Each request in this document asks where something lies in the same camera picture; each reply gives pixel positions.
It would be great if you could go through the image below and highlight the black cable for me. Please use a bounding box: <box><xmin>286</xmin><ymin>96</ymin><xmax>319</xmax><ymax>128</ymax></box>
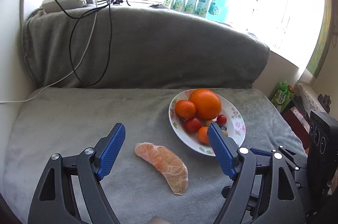
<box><xmin>53</xmin><ymin>0</ymin><xmax>138</xmax><ymax>87</ymax></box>

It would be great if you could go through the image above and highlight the white power adapter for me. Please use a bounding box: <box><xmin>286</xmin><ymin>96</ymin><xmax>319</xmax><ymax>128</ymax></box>
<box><xmin>41</xmin><ymin>0</ymin><xmax>97</xmax><ymax>13</ymax></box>

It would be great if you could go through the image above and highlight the large orange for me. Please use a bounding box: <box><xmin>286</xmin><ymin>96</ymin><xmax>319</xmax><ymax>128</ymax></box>
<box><xmin>188</xmin><ymin>88</ymin><xmax>222</xmax><ymax>120</ymax></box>

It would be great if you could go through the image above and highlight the peeled pomelo segment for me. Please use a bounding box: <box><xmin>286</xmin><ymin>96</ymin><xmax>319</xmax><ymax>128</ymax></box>
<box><xmin>134</xmin><ymin>142</ymin><xmax>188</xmax><ymax>195</ymax></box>

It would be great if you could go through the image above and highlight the smaller red cherry tomato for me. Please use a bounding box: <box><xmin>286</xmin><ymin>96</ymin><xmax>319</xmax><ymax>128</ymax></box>
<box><xmin>216</xmin><ymin>114</ymin><xmax>228</xmax><ymax>126</ymax></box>

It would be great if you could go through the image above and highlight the larger red cherry tomato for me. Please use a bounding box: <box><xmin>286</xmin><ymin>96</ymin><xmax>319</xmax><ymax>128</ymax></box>
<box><xmin>184</xmin><ymin>117</ymin><xmax>202</xmax><ymax>134</ymax></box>

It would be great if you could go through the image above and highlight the light grey seat cushion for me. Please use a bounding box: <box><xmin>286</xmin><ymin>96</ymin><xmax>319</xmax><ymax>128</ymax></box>
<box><xmin>2</xmin><ymin>87</ymin><xmax>308</xmax><ymax>224</ymax></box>

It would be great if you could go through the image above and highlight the white cable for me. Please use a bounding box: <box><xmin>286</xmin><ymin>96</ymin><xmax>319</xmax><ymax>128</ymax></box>
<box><xmin>0</xmin><ymin>0</ymin><xmax>99</xmax><ymax>105</ymax></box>

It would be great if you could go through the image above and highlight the teal refill pouches row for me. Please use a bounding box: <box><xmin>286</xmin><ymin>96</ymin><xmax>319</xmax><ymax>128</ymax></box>
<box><xmin>160</xmin><ymin>0</ymin><xmax>231</xmax><ymax>23</ymax></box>

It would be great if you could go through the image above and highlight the mandarin without stem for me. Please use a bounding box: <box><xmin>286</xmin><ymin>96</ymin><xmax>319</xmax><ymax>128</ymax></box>
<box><xmin>174</xmin><ymin>100</ymin><xmax>196</xmax><ymax>119</ymax></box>

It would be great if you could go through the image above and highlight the black right camera box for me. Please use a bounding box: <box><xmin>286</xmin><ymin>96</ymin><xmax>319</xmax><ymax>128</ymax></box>
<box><xmin>307</xmin><ymin>111</ymin><xmax>337</xmax><ymax>199</ymax></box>

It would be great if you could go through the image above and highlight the green snack package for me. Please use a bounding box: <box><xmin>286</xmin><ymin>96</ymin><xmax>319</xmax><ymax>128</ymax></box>
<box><xmin>270</xmin><ymin>80</ymin><xmax>295</xmax><ymax>113</ymax></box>

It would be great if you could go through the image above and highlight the mandarin with stem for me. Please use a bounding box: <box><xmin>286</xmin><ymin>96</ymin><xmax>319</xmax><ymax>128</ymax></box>
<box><xmin>197</xmin><ymin>126</ymin><xmax>210</xmax><ymax>145</ymax></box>

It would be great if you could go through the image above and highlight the dark grey back cushion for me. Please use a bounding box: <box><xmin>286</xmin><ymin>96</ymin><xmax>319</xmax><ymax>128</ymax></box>
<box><xmin>22</xmin><ymin>6</ymin><xmax>270</xmax><ymax>88</ymax></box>

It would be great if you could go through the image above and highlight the dark plum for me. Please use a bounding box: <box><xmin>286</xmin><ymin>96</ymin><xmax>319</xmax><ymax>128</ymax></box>
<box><xmin>220</xmin><ymin>125</ymin><xmax>228</xmax><ymax>131</ymax></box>

